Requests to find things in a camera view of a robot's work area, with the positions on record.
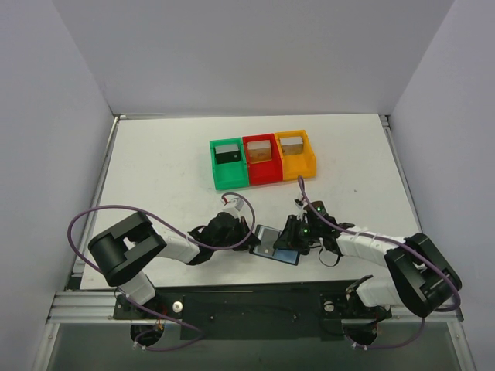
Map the black card stack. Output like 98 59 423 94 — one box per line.
213 144 241 165

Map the red plastic bin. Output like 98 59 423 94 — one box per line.
242 133 283 186

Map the green plastic bin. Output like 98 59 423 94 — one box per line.
210 137 249 191

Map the brown card stack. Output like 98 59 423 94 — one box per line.
247 140 271 164

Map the black leather card holder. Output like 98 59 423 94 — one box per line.
249 225 300 266

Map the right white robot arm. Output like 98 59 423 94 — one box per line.
274 201 462 318

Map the black VIP card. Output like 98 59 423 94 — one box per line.
256 226 281 257

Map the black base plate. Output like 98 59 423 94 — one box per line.
114 281 391 341

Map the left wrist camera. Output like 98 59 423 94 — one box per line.
223 197 244 213

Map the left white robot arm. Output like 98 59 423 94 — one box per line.
88 211 261 305

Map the aluminium frame rail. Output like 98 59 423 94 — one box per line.
44 114 121 325

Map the orange plastic bin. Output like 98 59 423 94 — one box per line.
275 130 316 181

